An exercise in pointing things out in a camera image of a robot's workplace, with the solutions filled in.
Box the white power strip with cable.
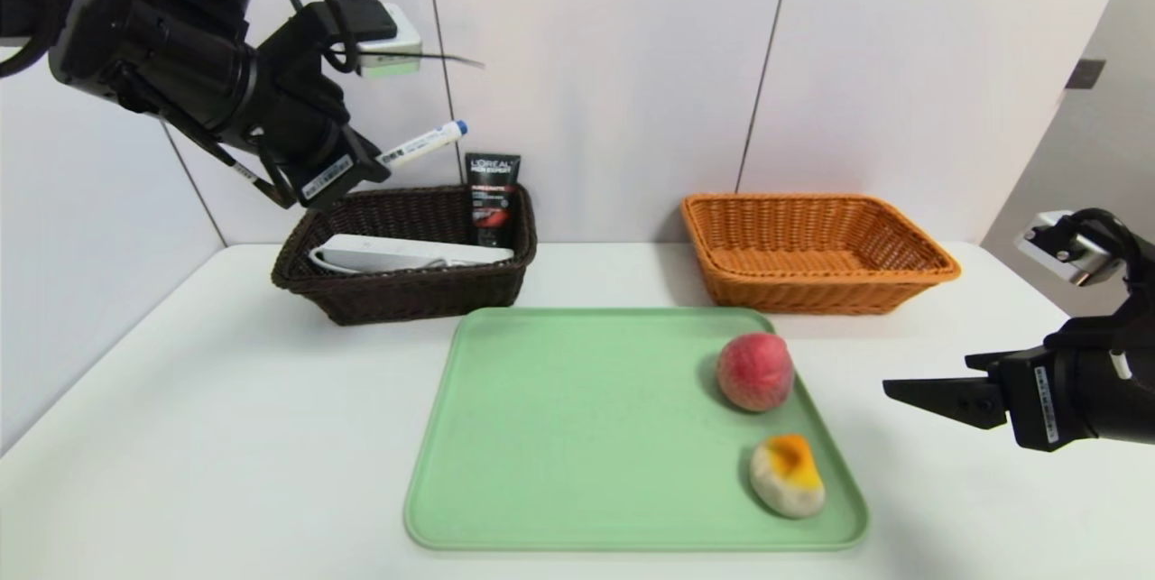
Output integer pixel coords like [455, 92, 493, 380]
[310, 234, 515, 275]

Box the red peach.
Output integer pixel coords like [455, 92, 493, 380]
[716, 333, 797, 414]

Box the orange wicker basket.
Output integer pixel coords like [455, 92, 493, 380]
[681, 193, 963, 317]

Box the dark wall plate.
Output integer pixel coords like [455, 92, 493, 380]
[1065, 60, 1107, 92]

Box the dark brown wicker basket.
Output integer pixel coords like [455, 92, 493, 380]
[271, 184, 540, 327]

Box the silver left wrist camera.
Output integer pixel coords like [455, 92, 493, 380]
[356, 3, 423, 78]

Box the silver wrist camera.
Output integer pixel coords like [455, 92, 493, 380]
[1015, 210, 1124, 286]
[356, 3, 423, 78]

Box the black right camera cable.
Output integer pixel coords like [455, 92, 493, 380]
[1065, 207, 1145, 288]

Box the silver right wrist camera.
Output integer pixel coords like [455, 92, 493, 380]
[1015, 210, 1124, 286]

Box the light green plastic tray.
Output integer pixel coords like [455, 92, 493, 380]
[403, 307, 872, 552]

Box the white marker with blue cap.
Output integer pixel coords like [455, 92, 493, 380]
[377, 120, 469, 170]

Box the black face wash tube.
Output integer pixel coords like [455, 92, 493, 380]
[465, 152, 522, 249]

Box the cream bun with orange top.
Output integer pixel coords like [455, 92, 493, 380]
[750, 434, 827, 520]

